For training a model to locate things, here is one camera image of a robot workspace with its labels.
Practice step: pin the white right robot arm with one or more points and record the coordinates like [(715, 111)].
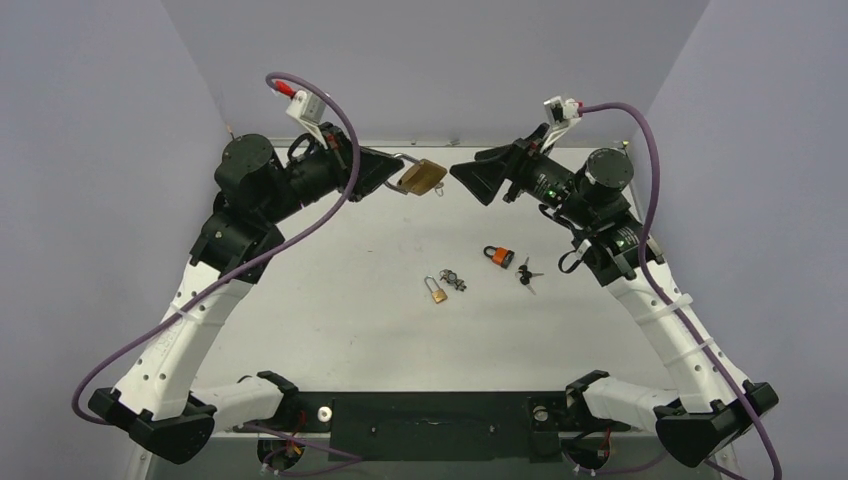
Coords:
[(712, 402)]

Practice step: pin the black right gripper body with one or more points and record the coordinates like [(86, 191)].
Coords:
[(515, 174)]

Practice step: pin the small black keys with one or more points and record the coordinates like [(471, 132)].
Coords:
[(451, 278)]

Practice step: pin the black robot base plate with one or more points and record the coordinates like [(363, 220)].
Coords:
[(436, 426)]

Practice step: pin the orange round padlock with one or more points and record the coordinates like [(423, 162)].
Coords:
[(500, 256)]

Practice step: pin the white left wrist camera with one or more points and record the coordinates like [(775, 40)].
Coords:
[(305, 107)]

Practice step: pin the black headed key bunch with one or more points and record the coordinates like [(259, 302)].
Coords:
[(525, 275)]

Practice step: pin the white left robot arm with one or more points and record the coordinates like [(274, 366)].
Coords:
[(156, 402)]

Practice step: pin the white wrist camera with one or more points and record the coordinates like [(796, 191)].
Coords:
[(562, 114), (305, 107)]

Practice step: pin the small brass padlock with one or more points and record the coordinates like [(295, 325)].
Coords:
[(437, 293)]

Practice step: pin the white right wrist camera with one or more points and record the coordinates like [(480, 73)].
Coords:
[(562, 114)]

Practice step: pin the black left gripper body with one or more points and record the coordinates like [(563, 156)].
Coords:
[(345, 161)]

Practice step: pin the large brass padlock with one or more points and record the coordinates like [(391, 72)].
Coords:
[(422, 177)]

